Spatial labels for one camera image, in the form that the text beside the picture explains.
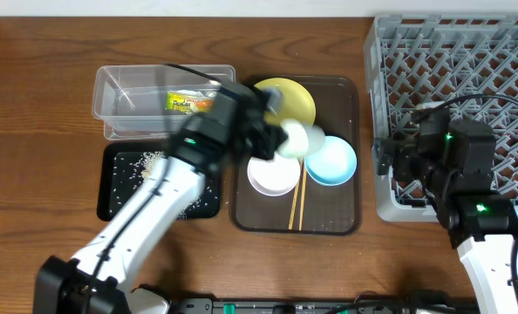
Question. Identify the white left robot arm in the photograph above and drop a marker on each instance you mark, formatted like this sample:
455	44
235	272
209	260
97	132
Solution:
99	277

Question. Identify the rice and peanut shell waste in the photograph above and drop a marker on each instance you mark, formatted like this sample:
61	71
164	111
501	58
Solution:
145	165

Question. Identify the black waste tray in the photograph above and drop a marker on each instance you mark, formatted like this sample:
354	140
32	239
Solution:
119	183

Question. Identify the pale green cup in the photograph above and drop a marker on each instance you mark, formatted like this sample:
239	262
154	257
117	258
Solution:
301	140

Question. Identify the left wooden chopstick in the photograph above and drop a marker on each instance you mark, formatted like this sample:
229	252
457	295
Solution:
294	198

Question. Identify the right wooden chopstick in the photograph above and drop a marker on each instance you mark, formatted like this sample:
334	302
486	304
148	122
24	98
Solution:
302	197

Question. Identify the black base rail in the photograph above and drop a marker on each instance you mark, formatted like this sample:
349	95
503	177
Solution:
367	302

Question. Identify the pink bowl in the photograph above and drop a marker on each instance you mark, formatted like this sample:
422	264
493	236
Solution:
274	177

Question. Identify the wooden chopstick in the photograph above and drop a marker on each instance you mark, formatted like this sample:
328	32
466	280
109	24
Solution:
302	197
294	198

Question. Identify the yellow plate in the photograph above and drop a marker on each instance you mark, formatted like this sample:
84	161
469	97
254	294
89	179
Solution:
296	103

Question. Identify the green snack wrapper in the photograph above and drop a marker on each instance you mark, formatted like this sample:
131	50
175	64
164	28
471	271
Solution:
187	104

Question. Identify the grey dishwasher rack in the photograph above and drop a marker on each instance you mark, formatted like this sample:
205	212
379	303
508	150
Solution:
415	59

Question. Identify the clear plastic waste bin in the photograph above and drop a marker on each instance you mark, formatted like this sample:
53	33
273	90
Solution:
130	99

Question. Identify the light blue bowl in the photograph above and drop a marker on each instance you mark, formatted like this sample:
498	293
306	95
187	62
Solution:
334	164

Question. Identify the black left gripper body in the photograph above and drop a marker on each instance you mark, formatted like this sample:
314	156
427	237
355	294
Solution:
262	129

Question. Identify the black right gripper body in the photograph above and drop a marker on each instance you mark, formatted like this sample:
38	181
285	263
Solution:
412	165

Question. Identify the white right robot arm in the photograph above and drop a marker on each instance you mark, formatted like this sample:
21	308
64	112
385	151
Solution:
453	161

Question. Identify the brown serving tray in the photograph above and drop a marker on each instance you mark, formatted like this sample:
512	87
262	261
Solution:
332	211

